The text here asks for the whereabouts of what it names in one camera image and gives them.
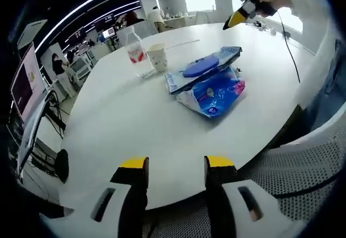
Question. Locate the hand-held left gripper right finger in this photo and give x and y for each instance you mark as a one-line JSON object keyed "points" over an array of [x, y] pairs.
{"points": [[219, 200]]}

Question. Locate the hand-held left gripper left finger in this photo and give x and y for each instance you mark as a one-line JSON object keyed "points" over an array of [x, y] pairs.
{"points": [[129, 194]]}

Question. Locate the wet wipes pack blue lid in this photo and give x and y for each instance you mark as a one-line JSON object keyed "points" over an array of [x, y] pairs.
{"points": [[200, 67]]}

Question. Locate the blue tissue pack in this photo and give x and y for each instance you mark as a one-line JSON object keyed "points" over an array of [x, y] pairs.
{"points": [[216, 97]]}

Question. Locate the patterned paper cup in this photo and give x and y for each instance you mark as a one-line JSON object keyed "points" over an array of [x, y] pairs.
{"points": [[158, 58]]}

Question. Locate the clear plastic water bottle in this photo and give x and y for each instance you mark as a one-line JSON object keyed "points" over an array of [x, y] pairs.
{"points": [[136, 54]]}

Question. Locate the black oval object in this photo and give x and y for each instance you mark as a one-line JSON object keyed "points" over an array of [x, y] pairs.
{"points": [[62, 165]]}

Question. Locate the white mesh office chair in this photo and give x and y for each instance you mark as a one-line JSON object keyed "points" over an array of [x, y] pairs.
{"points": [[297, 167]]}

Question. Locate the person's white shirt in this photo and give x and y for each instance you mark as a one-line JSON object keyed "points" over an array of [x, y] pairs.
{"points": [[313, 75]]}

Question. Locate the person's blue jeans leg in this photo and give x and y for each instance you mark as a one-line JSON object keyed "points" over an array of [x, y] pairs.
{"points": [[329, 92]]}

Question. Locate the white kiosk machine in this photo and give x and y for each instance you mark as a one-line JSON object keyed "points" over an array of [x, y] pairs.
{"points": [[79, 69]]}

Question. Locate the computer monitor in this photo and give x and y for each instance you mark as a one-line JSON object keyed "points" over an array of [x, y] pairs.
{"points": [[27, 86]]}

